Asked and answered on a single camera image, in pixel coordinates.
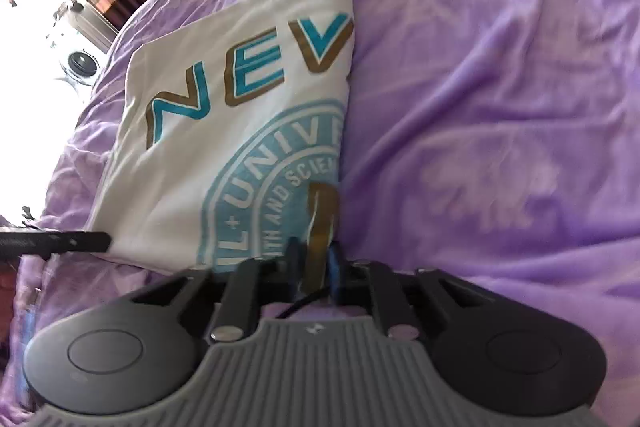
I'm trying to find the white Nevada sweatshirt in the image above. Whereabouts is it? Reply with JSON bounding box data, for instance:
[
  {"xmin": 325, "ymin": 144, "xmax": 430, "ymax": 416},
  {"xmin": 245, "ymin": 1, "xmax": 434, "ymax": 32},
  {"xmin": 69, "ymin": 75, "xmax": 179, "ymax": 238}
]
[{"xmin": 89, "ymin": 0, "xmax": 355, "ymax": 293}]

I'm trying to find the purple floral bed blanket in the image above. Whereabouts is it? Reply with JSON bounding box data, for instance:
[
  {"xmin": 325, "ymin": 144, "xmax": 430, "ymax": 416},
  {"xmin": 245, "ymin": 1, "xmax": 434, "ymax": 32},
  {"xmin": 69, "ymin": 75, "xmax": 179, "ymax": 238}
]
[{"xmin": 1, "ymin": 0, "xmax": 639, "ymax": 426}]

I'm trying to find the white washing machine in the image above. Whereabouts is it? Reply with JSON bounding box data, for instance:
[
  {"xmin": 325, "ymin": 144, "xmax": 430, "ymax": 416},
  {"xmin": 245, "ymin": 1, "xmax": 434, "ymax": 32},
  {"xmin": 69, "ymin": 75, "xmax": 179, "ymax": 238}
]
[{"xmin": 47, "ymin": 0, "xmax": 118, "ymax": 94}]

